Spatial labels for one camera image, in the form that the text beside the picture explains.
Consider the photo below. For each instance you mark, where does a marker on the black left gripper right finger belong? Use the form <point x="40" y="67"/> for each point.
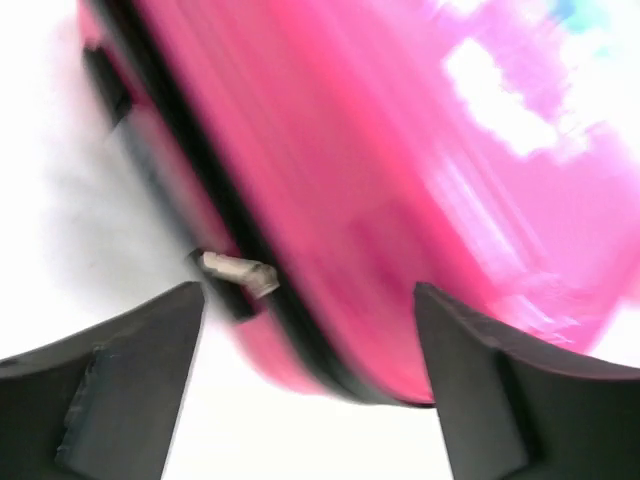
<point x="512" y="406"/>

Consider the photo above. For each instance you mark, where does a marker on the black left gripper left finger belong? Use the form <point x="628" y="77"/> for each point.
<point x="102" y="403"/>

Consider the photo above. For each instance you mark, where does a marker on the pink teal suitcase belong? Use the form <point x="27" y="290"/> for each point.
<point x="490" y="148"/>

